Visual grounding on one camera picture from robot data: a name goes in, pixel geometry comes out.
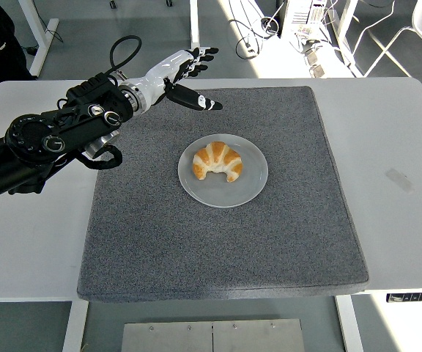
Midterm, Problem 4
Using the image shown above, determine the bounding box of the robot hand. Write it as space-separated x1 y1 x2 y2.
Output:
137 46 223 112

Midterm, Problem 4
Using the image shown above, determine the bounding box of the round grey plate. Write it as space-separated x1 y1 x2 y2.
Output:
177 133 270 209

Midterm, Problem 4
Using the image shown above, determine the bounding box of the grey speckled mat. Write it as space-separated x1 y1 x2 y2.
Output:
75 86 369 304

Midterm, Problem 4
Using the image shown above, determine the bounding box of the white desk leg with foot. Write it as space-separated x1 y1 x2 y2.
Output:
188 0 202 51
17 0 60 79

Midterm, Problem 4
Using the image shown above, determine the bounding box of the clear tape patch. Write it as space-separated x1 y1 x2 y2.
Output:
385 167 415 194

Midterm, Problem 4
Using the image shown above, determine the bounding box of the thin black floor cable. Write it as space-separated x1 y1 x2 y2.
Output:
20 28 64 56

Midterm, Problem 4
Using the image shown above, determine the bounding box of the white computer tower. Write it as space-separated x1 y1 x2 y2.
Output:
280 0 329 40

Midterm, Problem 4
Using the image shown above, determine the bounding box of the black looped floor cable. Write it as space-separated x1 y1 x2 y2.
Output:
227 16 281 59

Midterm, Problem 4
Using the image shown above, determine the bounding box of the table height control panel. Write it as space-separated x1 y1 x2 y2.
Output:
385 291 422 304

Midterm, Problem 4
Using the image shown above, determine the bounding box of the white table leg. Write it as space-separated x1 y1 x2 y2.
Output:
334 294 365 352
62 301 89 352

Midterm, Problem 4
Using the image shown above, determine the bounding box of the grey metal plate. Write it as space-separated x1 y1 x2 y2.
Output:
212 318 306 352
121 321 214 352

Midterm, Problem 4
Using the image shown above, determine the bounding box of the golden croissant bread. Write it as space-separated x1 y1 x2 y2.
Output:
191 141 244 183

